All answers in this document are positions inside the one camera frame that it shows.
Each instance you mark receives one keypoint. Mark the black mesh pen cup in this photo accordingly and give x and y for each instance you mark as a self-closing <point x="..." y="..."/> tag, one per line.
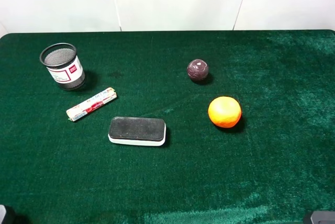
<point x="64" y="66"/>

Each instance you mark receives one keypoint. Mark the white red candy roll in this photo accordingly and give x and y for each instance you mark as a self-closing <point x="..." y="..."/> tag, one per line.
<point x="88" y="106"/>

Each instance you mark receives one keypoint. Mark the grey robot base right corner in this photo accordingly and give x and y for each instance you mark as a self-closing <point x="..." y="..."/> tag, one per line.
<point x="319" y="217"/>

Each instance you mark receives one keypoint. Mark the whiteboard eraser black felt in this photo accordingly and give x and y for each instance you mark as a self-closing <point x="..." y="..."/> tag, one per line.
<point x="137" y="131"/>

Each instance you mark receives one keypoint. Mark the dark maroon ball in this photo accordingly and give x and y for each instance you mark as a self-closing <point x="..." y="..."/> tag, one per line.
<point x="197" y="70"/>

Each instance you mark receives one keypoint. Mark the green velvet table cloth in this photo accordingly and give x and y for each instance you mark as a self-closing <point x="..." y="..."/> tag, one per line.
<point x="275" y="165"/>

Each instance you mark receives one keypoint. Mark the orange fruit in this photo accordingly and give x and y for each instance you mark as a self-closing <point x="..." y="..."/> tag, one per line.
<point x="224" y="112"/>

